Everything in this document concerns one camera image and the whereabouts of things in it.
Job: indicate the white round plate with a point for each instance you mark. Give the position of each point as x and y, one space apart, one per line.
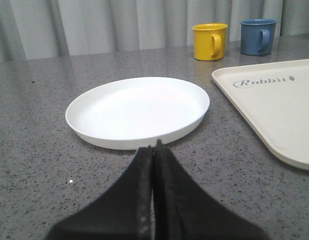
132 113

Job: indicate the grey curtain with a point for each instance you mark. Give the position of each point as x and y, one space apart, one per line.
35 29

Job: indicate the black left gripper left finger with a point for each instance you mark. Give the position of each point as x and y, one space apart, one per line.
121 213

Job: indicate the yellow mug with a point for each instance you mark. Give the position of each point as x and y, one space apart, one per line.
209 41

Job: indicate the cream rabbit serving tray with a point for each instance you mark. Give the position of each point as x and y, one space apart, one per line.
274 100

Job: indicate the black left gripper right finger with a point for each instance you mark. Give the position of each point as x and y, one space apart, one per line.
184 211

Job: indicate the blue mug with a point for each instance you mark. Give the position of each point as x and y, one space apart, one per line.
257 36

